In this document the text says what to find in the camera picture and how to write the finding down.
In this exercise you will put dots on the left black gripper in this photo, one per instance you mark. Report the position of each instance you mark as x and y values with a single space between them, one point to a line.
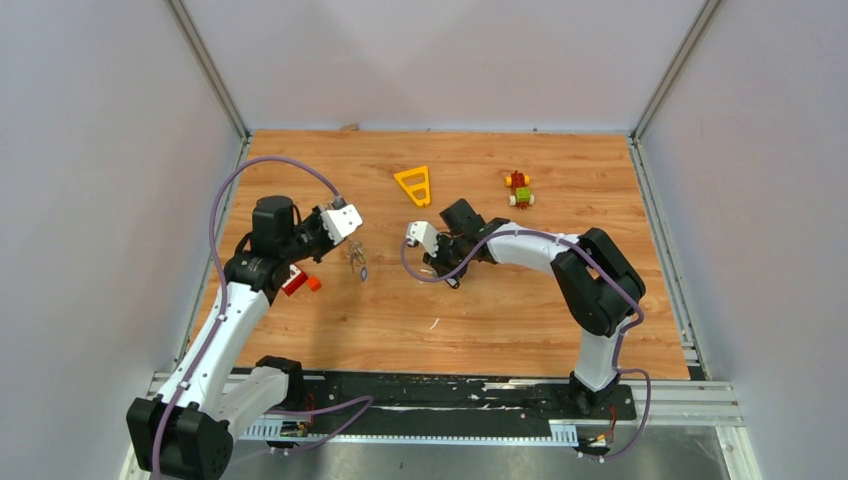
315 218

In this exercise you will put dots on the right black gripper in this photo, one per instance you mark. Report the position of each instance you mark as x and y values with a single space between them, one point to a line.
438 261

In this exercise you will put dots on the metal keyring with keys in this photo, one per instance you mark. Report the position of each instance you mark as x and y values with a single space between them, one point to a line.
355 255

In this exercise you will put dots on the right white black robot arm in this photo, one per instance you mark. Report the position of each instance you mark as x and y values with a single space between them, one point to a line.
600 287

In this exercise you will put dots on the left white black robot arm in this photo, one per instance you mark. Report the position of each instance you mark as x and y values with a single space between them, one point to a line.
188 429

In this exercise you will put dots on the red white toy block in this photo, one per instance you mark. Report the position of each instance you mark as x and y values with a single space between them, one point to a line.
297 278

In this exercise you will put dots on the red green toy block figure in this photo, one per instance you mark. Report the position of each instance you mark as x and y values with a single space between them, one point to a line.
520 196

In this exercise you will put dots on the yellow triangular plastic piece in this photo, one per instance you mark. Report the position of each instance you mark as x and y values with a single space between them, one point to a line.
415 182

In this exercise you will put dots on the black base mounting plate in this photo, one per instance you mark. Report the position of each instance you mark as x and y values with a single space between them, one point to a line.
324 401

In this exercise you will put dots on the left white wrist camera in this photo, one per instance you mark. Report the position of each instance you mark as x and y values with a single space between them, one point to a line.
340 223

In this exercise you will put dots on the white slotted cable duct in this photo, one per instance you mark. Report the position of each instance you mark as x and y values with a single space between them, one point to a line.
271 429

